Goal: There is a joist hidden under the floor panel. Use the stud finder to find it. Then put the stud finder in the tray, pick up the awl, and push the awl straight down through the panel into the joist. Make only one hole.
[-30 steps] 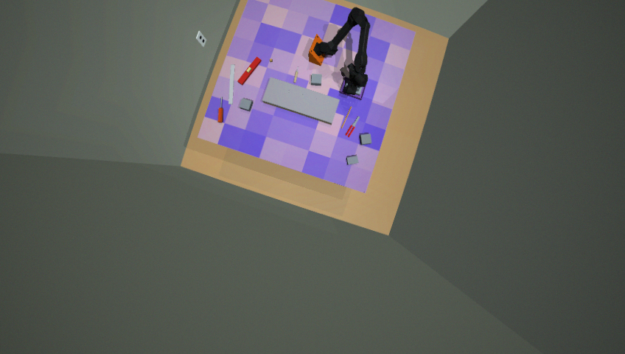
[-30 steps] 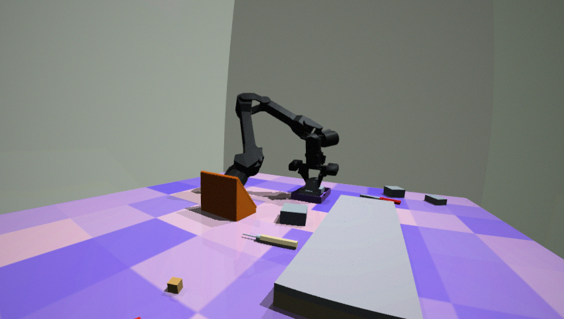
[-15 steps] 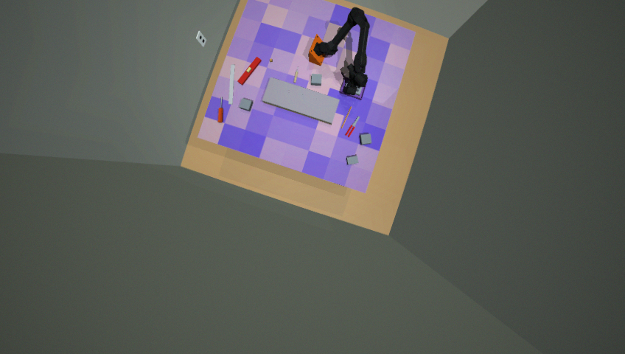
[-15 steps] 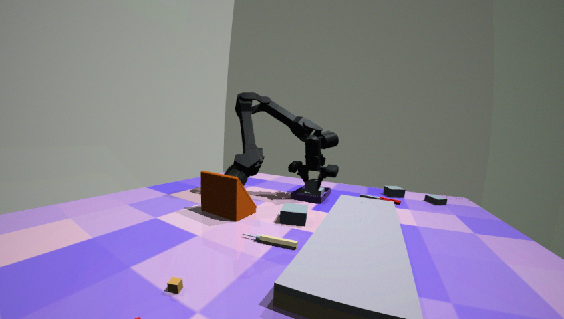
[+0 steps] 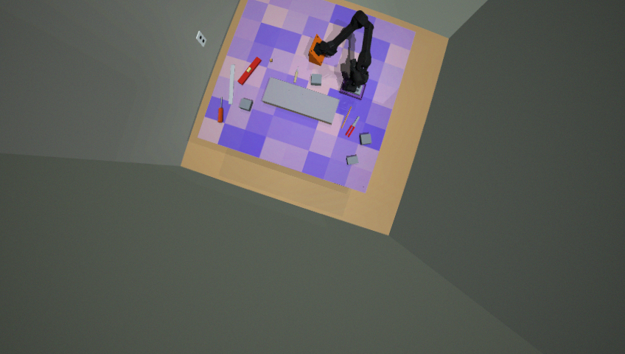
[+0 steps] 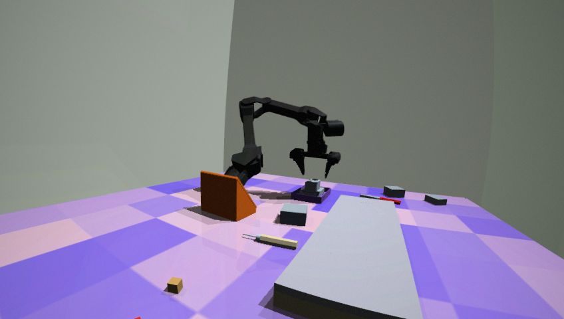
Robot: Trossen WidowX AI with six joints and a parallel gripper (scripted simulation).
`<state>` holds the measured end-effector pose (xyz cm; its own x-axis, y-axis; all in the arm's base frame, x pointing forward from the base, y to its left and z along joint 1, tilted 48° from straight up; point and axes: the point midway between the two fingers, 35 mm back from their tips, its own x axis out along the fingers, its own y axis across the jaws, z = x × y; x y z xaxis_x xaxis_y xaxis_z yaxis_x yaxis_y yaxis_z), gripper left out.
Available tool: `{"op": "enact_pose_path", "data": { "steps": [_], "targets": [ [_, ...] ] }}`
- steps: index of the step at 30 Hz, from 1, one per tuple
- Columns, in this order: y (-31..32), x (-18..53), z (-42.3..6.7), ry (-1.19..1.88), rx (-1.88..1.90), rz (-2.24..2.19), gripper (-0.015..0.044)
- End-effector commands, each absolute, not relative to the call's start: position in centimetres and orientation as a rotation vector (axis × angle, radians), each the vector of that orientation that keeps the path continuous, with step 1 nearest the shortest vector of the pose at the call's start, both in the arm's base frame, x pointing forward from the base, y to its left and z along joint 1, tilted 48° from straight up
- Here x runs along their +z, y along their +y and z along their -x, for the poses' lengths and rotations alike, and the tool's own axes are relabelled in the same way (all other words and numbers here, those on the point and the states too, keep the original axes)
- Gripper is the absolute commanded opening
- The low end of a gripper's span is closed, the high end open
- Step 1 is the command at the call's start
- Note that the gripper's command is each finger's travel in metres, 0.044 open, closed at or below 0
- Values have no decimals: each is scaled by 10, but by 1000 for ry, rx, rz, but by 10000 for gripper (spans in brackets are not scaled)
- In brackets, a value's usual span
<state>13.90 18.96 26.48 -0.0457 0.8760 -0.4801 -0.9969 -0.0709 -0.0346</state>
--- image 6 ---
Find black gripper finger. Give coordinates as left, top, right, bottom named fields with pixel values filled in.
left=325, top=162, right=335, bottom=179
left=293, top=156, right=305, bottom=175

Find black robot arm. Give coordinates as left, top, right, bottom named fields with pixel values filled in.
left=224, top=97, right=344, bottom=186

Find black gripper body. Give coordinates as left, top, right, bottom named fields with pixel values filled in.
left=289, top=137, right=341, bottom=163

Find tan hexagonal awl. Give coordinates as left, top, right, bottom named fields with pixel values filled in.
left=243, top=233, right=298, bottom=249

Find red parallel bars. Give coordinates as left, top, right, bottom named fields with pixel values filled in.
left=360, top=194, right=401, bottom=205

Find grey floor panel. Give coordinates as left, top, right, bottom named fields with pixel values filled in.
left=273, top=195, right=423, bottom=319

